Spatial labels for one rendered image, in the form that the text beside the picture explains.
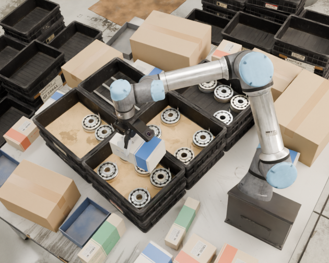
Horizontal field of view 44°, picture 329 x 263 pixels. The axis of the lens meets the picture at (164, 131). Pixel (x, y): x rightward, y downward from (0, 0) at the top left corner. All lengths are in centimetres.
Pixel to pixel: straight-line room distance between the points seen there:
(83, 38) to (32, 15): 47
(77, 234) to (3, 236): 104
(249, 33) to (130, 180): 178
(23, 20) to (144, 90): 226
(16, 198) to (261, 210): 111
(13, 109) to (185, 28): 144
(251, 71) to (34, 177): 115
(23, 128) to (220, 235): 121
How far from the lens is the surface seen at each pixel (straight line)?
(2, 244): 299
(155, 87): 148
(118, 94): 146
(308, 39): 317
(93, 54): 254
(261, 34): 333
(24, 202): 202
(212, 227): 198
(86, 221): 206
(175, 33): 252
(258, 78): 149
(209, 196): 205
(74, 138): 218
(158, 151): 169
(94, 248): 187
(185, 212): 195
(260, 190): 179
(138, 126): 159
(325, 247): 280
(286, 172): 163
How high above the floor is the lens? 252
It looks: 53 degrees down
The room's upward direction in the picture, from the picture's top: 7 degrees counter-clockwise
